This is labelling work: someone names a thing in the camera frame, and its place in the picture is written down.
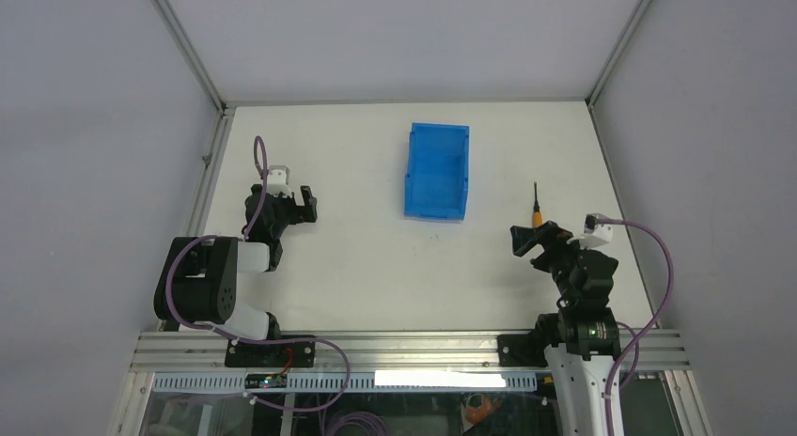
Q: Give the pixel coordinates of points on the white slotted cable duct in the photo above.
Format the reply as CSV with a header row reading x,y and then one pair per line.
x,y
380,381

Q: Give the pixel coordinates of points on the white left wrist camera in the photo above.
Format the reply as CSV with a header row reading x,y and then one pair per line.
x,y
277,181

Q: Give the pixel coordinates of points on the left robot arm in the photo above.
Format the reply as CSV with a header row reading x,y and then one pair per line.
x,y
202,288

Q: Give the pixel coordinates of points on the orange object below table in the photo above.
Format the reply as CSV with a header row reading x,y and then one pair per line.
x,y
475,408

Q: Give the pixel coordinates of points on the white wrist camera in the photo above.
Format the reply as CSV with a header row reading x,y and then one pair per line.
x,y
596,233
277,181

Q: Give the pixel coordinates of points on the aluminium frame rail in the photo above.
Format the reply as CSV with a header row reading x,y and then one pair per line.
x,y
202,351

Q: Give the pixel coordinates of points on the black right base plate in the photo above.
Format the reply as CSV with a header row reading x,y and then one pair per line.
x,y
525,350

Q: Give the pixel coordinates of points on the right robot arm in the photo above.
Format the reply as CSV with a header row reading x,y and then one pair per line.
x,y
580,341

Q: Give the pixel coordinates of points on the orange handled screwdriver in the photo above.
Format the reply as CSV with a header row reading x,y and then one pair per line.
x,y
537,219

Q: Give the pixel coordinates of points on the blue plastic bin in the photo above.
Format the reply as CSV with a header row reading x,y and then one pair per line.
x,y
437,175

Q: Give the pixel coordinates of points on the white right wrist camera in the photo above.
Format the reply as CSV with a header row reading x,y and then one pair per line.
x,y
596,233

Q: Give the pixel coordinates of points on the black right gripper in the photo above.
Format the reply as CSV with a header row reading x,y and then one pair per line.
x,y
554,239

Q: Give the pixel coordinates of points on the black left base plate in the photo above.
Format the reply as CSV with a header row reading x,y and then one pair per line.
x,y
269,353

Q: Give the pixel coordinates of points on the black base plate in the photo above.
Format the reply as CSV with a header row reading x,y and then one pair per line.
x,y
269,353
525,350

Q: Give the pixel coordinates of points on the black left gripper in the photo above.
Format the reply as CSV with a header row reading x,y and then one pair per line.
x,y
299,213

